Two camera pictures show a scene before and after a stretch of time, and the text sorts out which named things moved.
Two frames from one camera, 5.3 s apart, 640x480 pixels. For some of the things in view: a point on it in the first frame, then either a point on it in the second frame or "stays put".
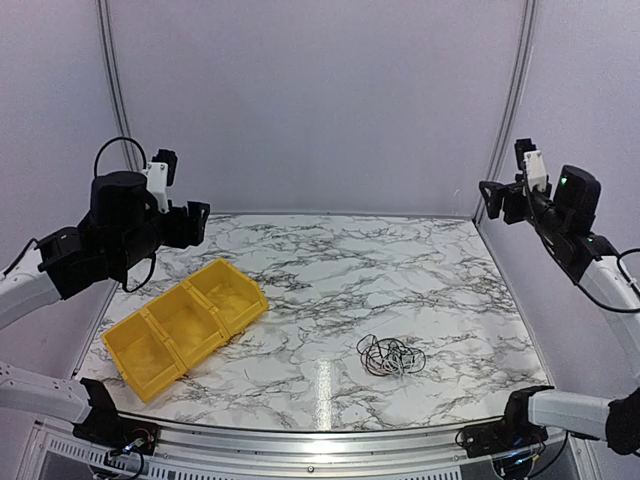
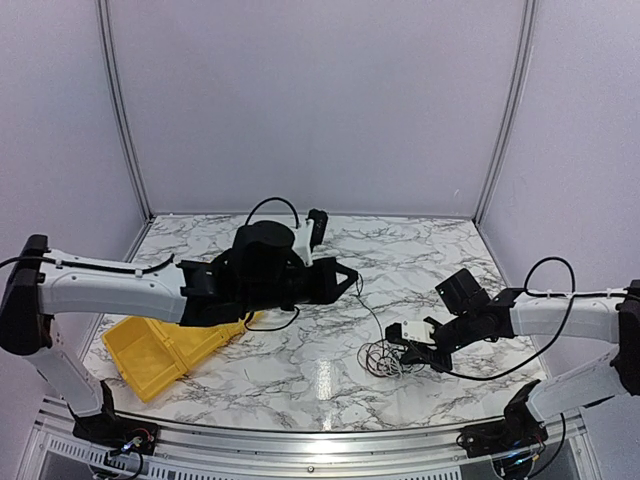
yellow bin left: x=143 y=355 stays put
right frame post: x=527 y=26 stays put
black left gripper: x=182 y=235 to x=328 y=292
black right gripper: x=499 y=190 to x=442 y=364
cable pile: x=389 y=356 stays put
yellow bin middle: x=187 y=322 stays put
